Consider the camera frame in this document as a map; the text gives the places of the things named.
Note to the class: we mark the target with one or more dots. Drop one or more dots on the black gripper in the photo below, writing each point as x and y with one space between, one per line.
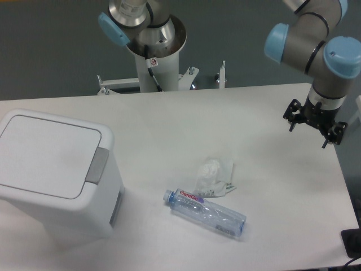
315 116

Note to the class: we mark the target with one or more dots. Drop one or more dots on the white push-button trash can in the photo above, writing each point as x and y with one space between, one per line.
60 171

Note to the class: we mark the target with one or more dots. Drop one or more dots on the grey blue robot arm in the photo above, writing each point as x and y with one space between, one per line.
332 63

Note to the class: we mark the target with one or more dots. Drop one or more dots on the white furniture part right edge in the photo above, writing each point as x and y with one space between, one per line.
355 118

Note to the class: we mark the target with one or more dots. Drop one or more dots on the crumpled white tissue wrapper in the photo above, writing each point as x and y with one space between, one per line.
214 178

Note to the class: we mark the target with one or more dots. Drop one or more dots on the black device at table edge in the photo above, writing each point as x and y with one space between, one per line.
351 240

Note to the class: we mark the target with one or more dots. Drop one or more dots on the clear plastic water bottle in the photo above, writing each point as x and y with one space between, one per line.
210 214

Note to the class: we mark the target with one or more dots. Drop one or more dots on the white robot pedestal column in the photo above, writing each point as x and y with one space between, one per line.
156 53

